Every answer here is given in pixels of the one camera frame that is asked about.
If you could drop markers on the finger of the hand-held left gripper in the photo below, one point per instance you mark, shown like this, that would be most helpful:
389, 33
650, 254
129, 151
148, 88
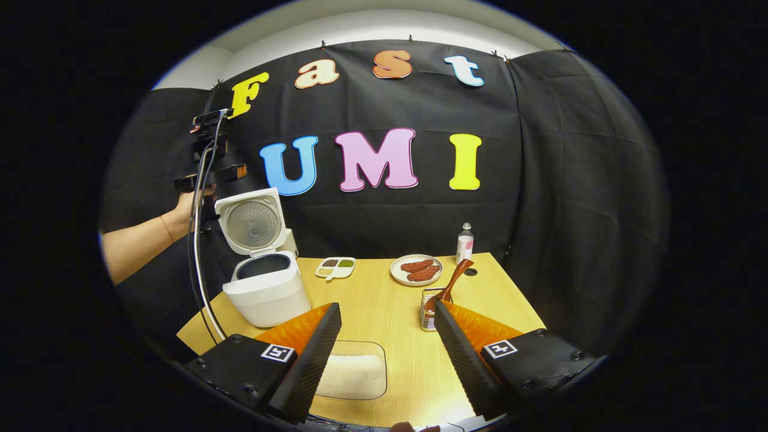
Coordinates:
231, 172

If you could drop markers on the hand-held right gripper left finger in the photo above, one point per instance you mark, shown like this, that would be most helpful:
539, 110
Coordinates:
309, 366

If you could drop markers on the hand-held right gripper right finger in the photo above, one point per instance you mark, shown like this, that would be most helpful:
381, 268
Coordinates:
465, 366

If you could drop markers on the white rice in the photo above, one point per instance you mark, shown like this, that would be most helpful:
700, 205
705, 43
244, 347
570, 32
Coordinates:
354, 375

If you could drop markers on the white rice cooker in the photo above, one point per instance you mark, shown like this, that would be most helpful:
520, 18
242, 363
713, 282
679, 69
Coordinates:
270, 300

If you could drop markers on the brown wooden spoon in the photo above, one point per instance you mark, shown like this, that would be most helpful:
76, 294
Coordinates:
456, 279

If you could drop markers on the clear glass container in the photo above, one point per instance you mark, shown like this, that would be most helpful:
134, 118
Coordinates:
360, 348

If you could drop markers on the white toaster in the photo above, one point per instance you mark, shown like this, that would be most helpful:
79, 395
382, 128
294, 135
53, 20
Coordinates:
290, 243

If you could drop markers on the reddish brown meat piece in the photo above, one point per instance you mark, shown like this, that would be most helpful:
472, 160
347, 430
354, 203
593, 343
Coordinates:
416, 266
424, 275

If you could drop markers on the white divided bean dish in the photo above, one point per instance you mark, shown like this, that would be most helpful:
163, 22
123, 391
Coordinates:
336, 267

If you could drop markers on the white round plate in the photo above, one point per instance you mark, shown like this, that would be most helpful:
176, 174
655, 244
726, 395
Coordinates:
397, 273

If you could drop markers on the small clear bottle pink label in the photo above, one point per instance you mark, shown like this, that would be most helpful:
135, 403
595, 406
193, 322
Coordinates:
465, 246

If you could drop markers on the row of black clips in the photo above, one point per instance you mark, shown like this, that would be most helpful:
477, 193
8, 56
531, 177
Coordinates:
323, 44

